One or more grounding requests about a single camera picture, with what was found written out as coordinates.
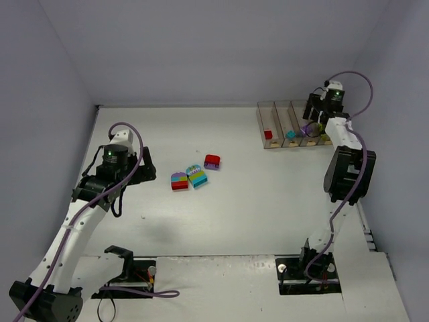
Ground wrist white camera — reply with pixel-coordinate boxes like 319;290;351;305
109;129;133;148
324;80;343;91

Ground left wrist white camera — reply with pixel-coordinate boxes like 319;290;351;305
109;129;133;148

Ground teal green monster lego stack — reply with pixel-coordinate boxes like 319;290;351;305
185;164;208;189

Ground clear bin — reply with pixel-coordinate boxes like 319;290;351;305
256;101;284;149
292;100;319;147
316;134;332;146
274;100;300;148

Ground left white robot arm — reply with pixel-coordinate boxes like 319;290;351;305
9;143;156;321

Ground multicolour stacked lego block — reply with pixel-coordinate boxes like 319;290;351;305
170;172;188;191

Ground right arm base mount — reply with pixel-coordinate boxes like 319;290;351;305
275;256;342;296

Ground red lego brick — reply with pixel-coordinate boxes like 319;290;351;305
204;154;221;165

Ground purple oval paw lego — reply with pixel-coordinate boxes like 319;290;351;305
301;123;313;137

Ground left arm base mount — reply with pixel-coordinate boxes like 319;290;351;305
91;258;156;300

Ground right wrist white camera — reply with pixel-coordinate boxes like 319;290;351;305
324;80;343;91

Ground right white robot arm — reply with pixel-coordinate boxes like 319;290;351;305
300;89;376;269

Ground small red lego cube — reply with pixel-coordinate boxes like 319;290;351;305
263;129;273;140

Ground small lime green lego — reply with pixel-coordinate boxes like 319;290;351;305
318;123;330;141

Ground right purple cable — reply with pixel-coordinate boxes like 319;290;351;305
304;70;374;285

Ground purple lego brick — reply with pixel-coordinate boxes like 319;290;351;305
204;162;220;170

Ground teal square lego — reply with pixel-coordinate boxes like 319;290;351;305
285;131;298;141

